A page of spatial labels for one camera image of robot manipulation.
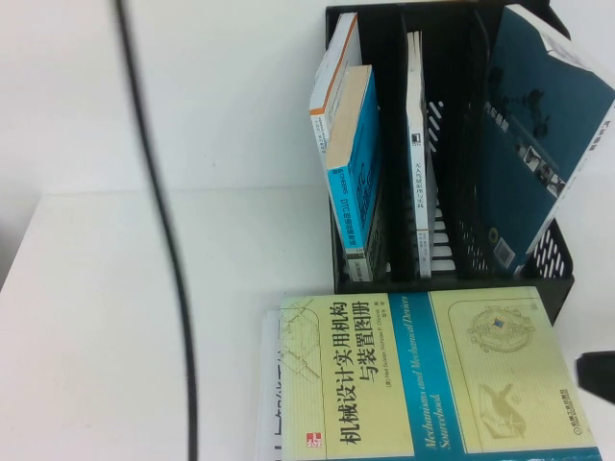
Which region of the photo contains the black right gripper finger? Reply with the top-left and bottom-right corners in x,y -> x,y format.
578,352 -> 615,376
578,373 -> 615,400

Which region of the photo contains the white book with black lettering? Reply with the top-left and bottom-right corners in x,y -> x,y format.
254,309 -> 284,461

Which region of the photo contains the white book with orange stripe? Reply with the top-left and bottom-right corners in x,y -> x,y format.
308,12 -> 364,159

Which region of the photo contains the yellow-green mechanisms book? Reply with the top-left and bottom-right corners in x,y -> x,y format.
278,286 -> 604,461

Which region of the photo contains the black plastic book stand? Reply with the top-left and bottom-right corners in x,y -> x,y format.
324,0 -> 577,328

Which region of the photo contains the dark teal large book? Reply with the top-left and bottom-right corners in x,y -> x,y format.
473,4 -> 615,279

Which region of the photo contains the thin white paperback book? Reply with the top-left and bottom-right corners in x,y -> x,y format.
405,31 -> 439,279

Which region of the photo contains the blue and grey book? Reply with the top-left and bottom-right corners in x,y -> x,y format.
324,64 -> 385,284

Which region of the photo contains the black cable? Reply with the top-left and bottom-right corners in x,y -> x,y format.
113,0 -> 201,461

